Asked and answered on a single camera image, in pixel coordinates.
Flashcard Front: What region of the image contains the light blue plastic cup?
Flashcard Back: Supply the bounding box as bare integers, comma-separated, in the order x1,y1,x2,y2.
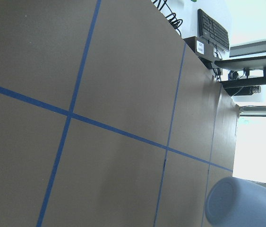
205,177,266,227

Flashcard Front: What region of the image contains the brown box with label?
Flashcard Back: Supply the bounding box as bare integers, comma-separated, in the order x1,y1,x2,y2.
184,36,214,59

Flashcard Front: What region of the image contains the black computer keyboard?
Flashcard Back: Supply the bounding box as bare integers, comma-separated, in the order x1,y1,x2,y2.
197,9,230,51

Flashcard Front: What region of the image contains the black coiled cable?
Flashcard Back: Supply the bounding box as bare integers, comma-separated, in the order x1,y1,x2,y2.
152,0,183,36

